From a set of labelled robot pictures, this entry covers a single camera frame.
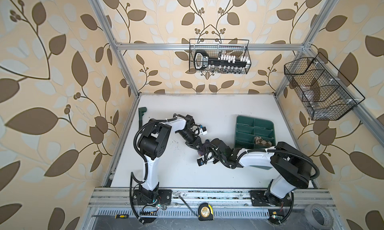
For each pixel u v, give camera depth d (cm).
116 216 69
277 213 71
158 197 74
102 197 76
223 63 83
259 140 89
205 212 68
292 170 45
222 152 68
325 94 73
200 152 88
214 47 90
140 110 110
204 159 74
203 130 87
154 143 54
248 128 96
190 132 84
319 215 70
